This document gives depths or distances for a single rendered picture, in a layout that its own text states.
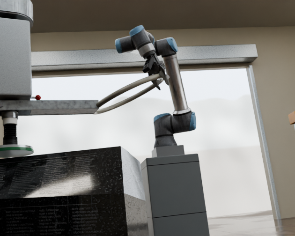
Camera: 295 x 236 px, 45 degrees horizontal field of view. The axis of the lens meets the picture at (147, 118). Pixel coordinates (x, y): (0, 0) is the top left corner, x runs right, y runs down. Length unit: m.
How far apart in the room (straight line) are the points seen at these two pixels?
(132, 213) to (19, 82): 0.87
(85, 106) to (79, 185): 0.56
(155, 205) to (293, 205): 5.23
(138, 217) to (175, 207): 1.13
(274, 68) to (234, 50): 1.06
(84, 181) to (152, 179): 1.11
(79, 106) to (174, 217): 1.12
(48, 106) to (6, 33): 0.42
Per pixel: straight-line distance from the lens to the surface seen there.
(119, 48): 2.20
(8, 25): 2.01
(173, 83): 2.72
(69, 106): 1.93
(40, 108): 1.90
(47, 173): 1.65
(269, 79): 7.92
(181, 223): 2.63
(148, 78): 1.92
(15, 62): 1.92
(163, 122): 2.80
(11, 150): 1.80
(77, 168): 1.63
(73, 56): 6.84
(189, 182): 2.65
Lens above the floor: 0.51
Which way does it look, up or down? 14 degrees up
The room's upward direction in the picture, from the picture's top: 6 degrees counter-clockwise
